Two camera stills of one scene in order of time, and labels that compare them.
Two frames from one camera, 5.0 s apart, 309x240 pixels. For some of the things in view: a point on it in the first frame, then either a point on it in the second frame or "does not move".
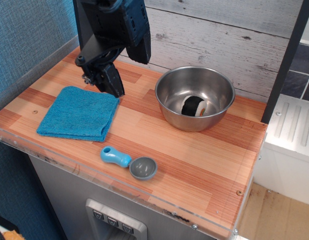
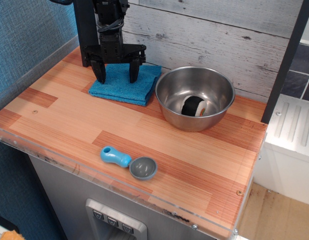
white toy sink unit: x=286 y=164 does not move
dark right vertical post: x=277 y=87 does not move
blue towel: x=80 y=113 -> x=118 y=87
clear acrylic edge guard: x=120 y=190 does not move
